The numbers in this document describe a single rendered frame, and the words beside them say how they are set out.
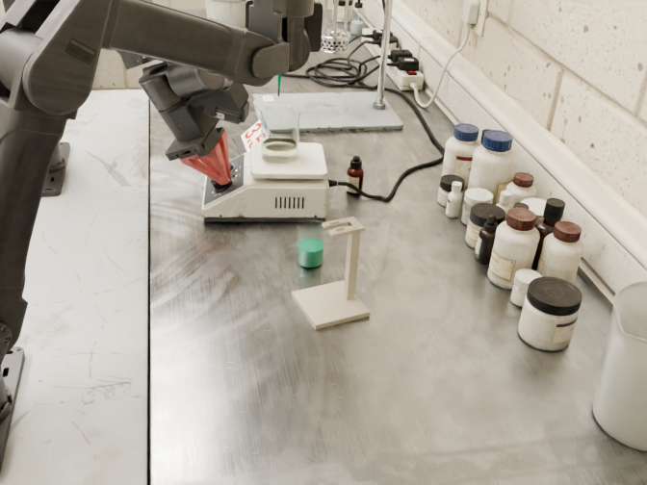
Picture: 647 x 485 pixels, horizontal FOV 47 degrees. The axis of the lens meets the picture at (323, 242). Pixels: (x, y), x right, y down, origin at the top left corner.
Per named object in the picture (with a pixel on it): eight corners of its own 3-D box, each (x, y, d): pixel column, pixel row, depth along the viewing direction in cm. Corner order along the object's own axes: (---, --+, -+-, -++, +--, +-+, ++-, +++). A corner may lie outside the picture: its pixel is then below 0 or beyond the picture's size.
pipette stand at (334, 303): (315, 330, 96) (320, 245, 89) (291, 295, 102) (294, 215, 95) (370, 316, 99) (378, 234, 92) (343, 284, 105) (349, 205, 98)
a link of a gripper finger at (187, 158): (252, 161, 119) (222, 113, 114) (238, 187, 113) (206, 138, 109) (219, 170, 122) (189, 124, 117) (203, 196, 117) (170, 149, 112)
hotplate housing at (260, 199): (201, 224, 117) (199, 179, 113) (206, 186, 128) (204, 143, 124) (341, 224, 119) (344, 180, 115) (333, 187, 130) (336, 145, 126)
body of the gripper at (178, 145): (227, 116, 115) (203, 76, 111) (204, 153, 108) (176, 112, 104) (194, 128, 118) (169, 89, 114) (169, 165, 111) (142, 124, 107)
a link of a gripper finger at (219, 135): (249, 166, 118) (219, 117, 113) (234, 193, 112) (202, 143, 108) (215, 176, 121) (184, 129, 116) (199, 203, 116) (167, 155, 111)
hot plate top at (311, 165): (250, 178, 114) (250, 173, 114) (250, 146, 124) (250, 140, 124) (327, 179, 115) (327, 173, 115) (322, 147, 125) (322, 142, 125)
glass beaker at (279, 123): (266, 150, 122) (266, 101, 117) (303, 155, 121) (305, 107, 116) (253, 167, 116) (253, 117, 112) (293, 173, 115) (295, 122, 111)
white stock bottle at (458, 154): (432, 186, 132) (441, 126, 126) (453, 176, 136) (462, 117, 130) (460, 198, 129) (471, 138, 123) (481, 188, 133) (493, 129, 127)
